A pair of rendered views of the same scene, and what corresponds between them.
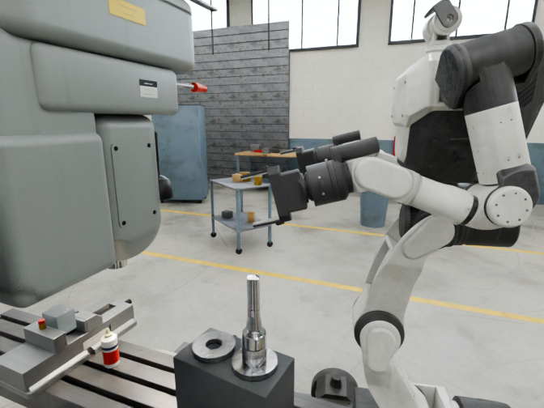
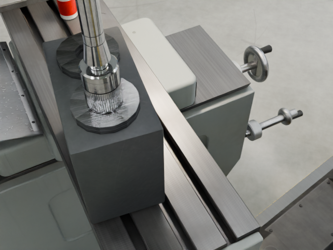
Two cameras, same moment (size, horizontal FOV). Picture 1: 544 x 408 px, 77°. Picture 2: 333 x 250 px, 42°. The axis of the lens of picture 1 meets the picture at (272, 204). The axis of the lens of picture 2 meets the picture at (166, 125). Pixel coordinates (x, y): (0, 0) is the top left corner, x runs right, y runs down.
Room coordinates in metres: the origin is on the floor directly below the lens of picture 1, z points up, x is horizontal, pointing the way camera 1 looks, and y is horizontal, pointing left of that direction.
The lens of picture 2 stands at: (0.35, -0.28, 1.57)
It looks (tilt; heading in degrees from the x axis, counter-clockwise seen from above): 51 degrees down; 42
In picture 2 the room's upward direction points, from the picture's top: 1 degrees counter-clockwise
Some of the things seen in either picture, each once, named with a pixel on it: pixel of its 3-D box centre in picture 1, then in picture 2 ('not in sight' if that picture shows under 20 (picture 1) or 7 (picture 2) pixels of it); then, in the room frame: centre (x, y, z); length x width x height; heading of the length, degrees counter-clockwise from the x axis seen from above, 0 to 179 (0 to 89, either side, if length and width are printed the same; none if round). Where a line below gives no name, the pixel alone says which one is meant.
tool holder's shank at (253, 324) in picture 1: (253, 304); (91, 25); (0.58, 0.03, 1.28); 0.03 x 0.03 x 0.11
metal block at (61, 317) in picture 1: (59, 320); not in sight; (0.85, 0.59, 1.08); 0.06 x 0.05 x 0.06; 66
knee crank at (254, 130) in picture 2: not in sight; (274, 121); (1.20, 0.05, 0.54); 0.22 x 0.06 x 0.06; 159
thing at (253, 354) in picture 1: (254, 347); (102, 86); (0.58, 0.03, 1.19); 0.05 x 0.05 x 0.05
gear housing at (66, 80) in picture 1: (78, 88); not in sight; (0.72, 0.39, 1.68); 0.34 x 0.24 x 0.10; 159
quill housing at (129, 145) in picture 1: (105, 188); not in sight; (0.76, 0.37, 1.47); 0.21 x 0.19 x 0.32; 69
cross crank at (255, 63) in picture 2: not in sight; (246, 67); (1.23, 0.19, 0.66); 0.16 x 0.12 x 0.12; 159
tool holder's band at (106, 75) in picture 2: (253, 333); (98, 67); (0.58, 0.03, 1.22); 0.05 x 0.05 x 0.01
